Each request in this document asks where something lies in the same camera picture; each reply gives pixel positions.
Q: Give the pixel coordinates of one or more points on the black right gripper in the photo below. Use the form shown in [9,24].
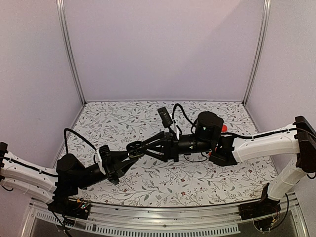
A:
[171,146]

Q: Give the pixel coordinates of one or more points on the left aluminium frame post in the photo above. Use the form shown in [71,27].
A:
[68,48]

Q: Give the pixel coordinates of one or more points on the floral patterned table mat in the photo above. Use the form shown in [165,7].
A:
[192,181]

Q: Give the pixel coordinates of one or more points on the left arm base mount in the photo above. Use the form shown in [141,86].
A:
[77,208]

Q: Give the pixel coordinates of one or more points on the red round charging case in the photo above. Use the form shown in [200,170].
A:
[224,129]

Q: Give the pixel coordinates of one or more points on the right aluminium frame post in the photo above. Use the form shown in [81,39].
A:
[258,50]

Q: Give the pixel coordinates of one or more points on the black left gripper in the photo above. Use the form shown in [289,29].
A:
[112,167]

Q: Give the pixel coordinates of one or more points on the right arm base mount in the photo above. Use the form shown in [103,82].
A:
[264,206]

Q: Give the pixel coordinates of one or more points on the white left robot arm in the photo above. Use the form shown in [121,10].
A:
[56,185]

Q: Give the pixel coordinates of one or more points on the black earbud charging case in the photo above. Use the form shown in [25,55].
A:
[134,149]

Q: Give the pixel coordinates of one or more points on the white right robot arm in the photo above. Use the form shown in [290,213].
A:
[228,149]

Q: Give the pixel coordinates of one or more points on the aluminium frame post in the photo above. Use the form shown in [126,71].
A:
[68,48]
[258,50]

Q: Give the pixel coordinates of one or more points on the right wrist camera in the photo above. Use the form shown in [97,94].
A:
[165,117]

